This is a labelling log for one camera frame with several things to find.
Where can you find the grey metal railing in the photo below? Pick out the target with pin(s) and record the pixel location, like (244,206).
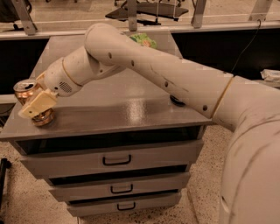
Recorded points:
(71,17)

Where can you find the green rice chip bag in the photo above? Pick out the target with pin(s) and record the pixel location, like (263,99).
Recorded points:
(144,40)

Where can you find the orange soda can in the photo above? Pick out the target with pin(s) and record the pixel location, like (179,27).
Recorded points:
(37,101)

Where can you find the middle grey drawer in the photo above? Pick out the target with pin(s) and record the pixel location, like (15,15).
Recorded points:
(120,187)

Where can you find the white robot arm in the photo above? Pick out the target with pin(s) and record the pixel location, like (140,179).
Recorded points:
(250,189)

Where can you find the top grey drawer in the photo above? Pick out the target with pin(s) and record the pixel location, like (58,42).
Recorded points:
(116,159)

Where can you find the blue soda can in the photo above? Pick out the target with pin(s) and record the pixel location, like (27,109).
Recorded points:
(176,102)

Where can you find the grey drawer cabinet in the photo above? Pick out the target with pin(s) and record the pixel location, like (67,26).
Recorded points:
(122,110)

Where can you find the grey drawer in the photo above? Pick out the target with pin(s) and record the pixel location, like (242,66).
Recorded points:
(120,187)
(116,159)
(166,199)

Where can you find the bottom grey drawer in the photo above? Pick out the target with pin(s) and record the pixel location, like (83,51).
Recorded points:
(166,199)

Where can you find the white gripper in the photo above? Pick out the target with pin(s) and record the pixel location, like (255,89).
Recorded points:
(57,78)

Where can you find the black object at left edge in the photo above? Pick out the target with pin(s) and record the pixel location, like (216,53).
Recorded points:
(5,164)

